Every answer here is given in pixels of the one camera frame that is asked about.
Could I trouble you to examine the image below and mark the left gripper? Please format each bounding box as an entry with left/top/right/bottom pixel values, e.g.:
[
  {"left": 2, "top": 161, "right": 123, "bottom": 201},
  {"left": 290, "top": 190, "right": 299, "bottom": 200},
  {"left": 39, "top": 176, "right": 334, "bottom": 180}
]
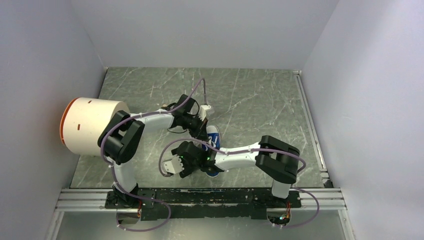
[{"left": 181, "top": 113, "right": 209, "bottom": 142}]

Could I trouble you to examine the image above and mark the blue canvas sneaker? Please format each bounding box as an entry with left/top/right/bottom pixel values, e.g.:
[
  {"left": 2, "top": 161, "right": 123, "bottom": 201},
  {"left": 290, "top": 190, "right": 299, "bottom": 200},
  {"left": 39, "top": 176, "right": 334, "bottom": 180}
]
[{"left": 205, "top": 124, "right": 221, "bottom": 178}]

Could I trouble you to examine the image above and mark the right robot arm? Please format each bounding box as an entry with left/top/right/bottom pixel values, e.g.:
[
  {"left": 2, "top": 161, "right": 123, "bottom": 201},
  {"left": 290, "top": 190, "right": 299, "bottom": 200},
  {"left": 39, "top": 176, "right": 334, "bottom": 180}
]
[{"left": 159, "top": 135, "right": 306, "bottom": 207}]

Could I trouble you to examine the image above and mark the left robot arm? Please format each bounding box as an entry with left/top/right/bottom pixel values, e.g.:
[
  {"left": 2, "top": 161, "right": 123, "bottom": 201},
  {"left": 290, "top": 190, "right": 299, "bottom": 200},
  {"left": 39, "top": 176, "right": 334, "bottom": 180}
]
[{"left": 97, "top": 94, "right": 213, "bottom": 208}]

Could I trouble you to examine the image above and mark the white orange cylindrical bucket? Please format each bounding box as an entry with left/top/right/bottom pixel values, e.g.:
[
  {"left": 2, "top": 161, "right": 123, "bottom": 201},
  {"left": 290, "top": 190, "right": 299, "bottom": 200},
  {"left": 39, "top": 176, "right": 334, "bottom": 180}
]
[{"left": 59, "top": 97, "right": 130, "bottom": 156}]

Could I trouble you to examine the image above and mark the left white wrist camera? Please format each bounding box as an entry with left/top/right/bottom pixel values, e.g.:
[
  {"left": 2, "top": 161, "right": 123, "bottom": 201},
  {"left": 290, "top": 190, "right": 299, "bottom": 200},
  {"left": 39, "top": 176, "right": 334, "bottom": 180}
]
[{"left": 197, "top": 104, "right": 215, "bottom": 121}]

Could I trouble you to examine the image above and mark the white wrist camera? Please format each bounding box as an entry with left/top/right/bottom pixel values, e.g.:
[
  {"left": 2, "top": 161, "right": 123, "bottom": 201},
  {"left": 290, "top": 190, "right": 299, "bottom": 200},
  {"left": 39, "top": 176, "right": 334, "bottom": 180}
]
[
  {"left": 161, "top": 156, "right": 185, "bottom": 175},
  {"left": 197, "top": 104, "right": 215, "bottom": 121}
]

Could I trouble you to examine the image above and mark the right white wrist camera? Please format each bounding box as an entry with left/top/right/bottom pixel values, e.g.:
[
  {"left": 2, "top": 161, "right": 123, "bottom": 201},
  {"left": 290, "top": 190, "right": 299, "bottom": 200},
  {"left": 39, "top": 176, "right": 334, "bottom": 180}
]
[{"left": 161, "top": 156, "right": 185, "bottom": 175}]

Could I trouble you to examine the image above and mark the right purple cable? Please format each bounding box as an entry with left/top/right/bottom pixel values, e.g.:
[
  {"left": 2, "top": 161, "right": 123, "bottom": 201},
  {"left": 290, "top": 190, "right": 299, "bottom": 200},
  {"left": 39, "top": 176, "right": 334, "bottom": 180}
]
[{"left": 158, "top": 137, "right": 321, "bottom": 230}]

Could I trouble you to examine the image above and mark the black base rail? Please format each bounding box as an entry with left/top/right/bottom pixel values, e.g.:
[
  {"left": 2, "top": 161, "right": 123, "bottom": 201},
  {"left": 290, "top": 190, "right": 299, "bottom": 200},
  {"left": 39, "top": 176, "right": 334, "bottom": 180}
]
[{"left": 104, "top": 187, "right": 301, "bottom": 221}]

